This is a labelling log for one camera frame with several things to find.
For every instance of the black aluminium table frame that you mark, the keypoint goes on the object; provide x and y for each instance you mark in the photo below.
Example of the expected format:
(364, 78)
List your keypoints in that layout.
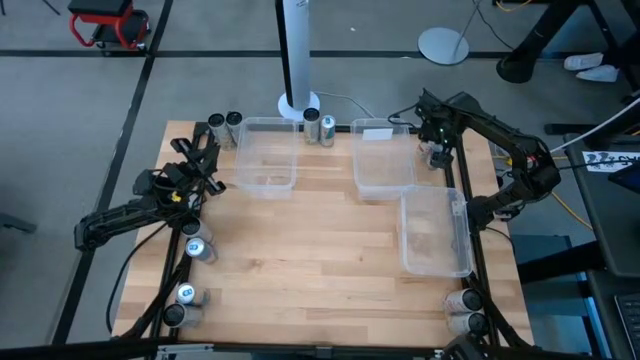
(343, 130)

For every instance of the black side desk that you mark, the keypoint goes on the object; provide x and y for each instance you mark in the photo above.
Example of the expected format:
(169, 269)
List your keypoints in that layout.
(615, 235)

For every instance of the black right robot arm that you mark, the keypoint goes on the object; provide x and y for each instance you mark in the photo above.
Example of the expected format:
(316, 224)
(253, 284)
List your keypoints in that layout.
(500, 130)

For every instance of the black desk leg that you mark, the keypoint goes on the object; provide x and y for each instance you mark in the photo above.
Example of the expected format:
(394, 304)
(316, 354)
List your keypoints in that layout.
(520, 65)

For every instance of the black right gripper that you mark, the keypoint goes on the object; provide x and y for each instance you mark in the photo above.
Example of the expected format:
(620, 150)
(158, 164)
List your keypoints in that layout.
(440, 120)

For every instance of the black desk crossbar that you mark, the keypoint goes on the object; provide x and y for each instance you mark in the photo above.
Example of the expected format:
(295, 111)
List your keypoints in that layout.
(560, 262)

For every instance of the person's foot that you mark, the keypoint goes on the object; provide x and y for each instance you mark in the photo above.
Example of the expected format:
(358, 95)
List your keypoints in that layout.
(582, 61)
(597, 74)

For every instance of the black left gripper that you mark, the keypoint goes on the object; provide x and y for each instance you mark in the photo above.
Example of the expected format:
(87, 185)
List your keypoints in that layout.
(182, 180)

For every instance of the red black rolling stool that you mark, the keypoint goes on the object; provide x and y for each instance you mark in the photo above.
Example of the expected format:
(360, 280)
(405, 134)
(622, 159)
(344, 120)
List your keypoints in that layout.
(107, 7)

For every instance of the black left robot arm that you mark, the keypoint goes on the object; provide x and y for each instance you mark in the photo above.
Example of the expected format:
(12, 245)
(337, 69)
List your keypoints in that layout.
(115, 217)

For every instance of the blue silver Red Bull can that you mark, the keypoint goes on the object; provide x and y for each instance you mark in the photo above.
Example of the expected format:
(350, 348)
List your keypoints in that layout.
(199, 248)
(327, 131)
(186, 294)

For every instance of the black keyboard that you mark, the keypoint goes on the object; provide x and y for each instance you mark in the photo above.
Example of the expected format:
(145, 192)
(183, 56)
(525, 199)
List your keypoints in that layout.
(631, 320)

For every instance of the black floor stand foot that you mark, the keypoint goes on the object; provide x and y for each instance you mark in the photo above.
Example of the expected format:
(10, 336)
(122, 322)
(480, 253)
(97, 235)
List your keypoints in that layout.
(15, 223)

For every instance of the blue desk leg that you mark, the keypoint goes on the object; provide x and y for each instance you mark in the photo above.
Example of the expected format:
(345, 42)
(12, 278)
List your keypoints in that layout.
(597, 320)

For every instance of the white handwritten paper note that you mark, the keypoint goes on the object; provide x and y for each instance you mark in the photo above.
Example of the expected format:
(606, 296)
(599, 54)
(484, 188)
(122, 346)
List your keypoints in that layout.
(607, 161)

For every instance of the dark tablet screen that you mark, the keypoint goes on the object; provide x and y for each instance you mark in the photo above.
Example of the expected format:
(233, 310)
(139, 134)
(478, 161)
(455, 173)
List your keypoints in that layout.
(629, 179)

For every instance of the clear plastic storage bin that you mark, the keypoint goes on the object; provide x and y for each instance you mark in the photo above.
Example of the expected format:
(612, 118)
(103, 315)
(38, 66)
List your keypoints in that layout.
(435, 235)
(265, 160)
(382, 165)

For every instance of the silver mounting bracket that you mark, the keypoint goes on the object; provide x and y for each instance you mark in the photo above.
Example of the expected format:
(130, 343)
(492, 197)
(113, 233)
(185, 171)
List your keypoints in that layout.
(457, 207)

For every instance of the grey round floor stand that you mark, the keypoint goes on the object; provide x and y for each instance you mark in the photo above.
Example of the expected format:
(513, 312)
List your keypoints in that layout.
(442, 46)

